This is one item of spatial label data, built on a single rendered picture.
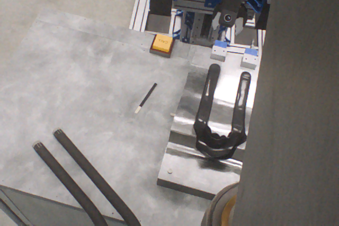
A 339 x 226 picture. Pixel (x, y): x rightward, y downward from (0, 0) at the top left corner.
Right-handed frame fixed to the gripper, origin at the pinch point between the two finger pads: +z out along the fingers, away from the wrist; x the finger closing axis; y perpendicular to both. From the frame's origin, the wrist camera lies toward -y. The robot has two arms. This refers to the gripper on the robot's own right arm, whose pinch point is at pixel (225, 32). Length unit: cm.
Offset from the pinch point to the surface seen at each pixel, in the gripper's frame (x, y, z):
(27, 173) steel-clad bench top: 47, -56, 21
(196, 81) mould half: 5.0, -13.1, 12.5
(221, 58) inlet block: -1.3, -2.4, 10.6
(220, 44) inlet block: 0.2, 3.4, 10.5
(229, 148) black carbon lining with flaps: -10.2, -33.7, 12.9
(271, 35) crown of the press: 1, -76, -82
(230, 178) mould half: -12.3, -41.9, 14.9
